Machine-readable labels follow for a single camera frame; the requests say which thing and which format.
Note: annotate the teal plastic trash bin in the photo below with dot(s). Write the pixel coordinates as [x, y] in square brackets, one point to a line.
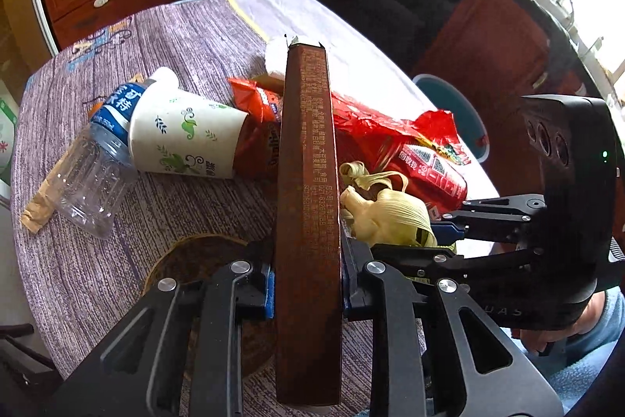
[470, 126]

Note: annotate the red white noodle packet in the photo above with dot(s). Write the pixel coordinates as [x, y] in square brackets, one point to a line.
[431, 178]

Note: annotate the brown cardboard box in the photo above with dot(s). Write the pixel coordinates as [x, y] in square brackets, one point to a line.
[307, 256]

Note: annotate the yellow corn husk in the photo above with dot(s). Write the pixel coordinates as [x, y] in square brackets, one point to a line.
[377, 208]

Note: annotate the red snack wrapper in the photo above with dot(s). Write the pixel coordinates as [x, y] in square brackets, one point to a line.
[366, 135]

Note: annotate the orange snack bag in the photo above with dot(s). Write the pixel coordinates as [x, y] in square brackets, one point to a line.
[258, 148]

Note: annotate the brown paper sleeve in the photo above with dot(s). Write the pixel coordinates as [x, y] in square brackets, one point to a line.
[40, 209]

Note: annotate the white paper cup green print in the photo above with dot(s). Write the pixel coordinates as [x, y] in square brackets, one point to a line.
[177, 132]

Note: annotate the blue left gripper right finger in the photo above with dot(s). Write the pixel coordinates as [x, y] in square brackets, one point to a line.
[348, 275]

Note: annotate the clear plastic water bottle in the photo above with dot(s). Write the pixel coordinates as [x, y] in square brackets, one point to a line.
[95, 174]

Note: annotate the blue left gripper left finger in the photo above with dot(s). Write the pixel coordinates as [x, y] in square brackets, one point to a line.
[269, 304]

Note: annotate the woven brown round coaster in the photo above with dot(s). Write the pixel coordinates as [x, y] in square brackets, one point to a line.
[222, 276]

